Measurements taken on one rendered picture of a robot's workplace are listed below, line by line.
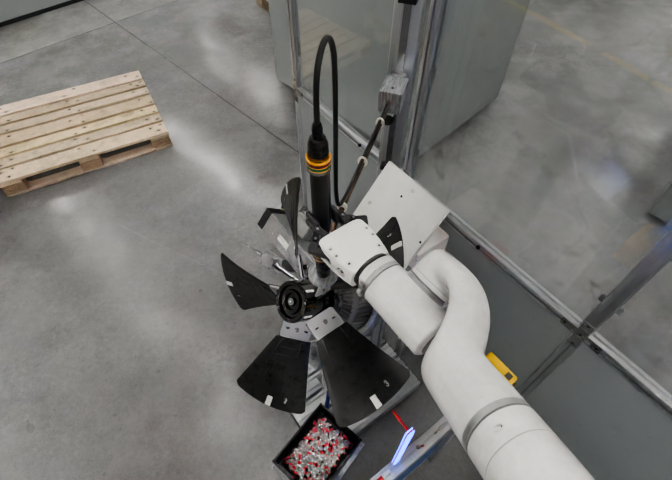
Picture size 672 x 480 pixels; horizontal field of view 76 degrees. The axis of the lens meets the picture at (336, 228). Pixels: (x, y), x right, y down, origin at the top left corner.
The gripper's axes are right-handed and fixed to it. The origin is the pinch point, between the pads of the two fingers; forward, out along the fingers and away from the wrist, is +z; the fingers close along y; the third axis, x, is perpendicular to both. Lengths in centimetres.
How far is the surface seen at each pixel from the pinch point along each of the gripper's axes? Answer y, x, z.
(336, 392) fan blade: -8, -49, -16
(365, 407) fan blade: -5, -49, -23
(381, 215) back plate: 34, -39, 17
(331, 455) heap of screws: -15, -79, -22
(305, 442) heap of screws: -19, -79, -15
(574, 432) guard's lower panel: 70, -115, -65
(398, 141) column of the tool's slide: 58, -35, 37
